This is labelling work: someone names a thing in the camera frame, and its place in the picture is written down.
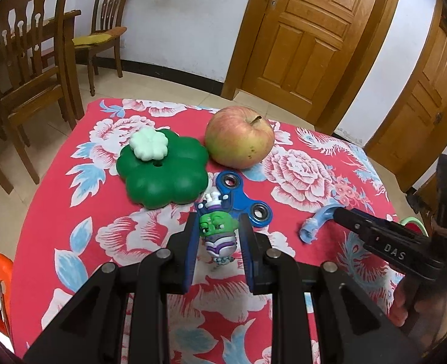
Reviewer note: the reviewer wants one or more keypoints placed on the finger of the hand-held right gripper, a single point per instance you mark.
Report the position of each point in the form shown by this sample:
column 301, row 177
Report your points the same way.
column 379, row 235

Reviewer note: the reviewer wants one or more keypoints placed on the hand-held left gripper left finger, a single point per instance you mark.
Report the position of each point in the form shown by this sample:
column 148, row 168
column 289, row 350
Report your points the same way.
column 191, row 252

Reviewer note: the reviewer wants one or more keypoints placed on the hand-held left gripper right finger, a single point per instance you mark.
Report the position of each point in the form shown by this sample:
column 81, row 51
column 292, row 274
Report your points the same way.
column 246, row 252

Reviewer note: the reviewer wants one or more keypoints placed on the green toy figure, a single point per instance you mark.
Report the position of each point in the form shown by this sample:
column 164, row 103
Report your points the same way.
column 216, row 227

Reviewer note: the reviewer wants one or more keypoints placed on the red bin with green rim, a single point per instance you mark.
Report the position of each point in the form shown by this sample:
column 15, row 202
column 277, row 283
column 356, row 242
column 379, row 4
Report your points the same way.
column 411, row 218

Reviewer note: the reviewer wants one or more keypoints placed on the blue plastic scrap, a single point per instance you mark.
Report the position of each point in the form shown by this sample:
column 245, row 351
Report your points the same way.
column 309, row 231

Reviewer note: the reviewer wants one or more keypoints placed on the person's right hand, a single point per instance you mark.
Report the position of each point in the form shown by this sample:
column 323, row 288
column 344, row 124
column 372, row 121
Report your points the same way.
column 436, row 322

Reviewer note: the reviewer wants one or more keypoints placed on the blue fidget spinner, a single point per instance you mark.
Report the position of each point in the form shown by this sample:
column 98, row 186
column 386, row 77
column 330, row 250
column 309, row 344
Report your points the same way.
column 240, row 197

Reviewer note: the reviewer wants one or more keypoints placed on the green clover-shaped box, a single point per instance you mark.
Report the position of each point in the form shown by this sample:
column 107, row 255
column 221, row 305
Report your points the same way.
column 162, row 182

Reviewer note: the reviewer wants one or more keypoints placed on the red floral tablecloth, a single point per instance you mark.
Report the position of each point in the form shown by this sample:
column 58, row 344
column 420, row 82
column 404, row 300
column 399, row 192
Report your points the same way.
column 94, row 204

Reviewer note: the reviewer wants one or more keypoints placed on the red apple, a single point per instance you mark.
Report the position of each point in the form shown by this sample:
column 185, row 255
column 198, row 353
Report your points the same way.
column 238, row 140

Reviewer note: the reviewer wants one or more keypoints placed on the wooden panel door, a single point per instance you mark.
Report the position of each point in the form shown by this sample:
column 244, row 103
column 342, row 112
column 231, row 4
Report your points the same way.
column 307, row 38

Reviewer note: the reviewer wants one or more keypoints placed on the wooden slat-back chair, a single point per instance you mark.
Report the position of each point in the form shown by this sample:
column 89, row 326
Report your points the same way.
column 26, row 94

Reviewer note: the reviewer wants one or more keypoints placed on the yellow seat cushion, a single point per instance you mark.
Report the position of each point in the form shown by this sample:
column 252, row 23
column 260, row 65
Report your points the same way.
column 94, row 38

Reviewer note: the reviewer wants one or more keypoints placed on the wooden chair with yellow cushion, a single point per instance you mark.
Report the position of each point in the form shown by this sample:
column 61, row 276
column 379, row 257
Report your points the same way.
column 109, row 11

